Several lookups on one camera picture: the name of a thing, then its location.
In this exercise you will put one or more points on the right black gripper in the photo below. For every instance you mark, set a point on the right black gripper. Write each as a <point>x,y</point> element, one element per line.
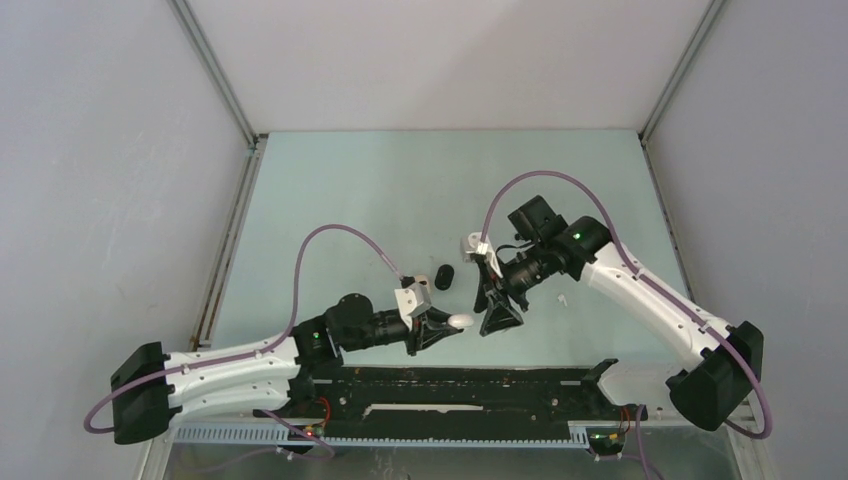
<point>500,316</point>

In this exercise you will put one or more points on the black earbud case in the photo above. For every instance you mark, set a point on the black earbud case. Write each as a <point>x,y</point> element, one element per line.
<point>444,277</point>

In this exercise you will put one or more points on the white earbud case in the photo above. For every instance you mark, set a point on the white earbud case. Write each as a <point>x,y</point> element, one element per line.
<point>460,321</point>

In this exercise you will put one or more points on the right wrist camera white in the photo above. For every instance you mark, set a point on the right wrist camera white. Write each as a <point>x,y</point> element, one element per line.
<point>475,249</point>

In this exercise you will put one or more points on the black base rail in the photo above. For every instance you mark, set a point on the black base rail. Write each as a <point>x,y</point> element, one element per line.
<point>461,403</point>

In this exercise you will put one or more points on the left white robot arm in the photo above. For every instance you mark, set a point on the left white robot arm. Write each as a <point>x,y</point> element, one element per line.
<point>154,390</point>

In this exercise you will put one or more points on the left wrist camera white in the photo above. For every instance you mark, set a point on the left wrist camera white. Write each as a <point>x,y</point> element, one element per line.
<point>412,301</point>

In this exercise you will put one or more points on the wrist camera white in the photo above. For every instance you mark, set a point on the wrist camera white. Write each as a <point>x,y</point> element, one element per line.
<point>412,301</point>
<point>475,249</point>

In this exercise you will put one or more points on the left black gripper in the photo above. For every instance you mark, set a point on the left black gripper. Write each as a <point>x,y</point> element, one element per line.
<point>428,328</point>

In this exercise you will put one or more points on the grey cable duct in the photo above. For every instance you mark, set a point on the grey cable duct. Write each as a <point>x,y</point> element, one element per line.
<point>219,433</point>

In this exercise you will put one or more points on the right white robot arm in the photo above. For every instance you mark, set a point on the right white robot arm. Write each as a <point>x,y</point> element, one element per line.
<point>718,362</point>

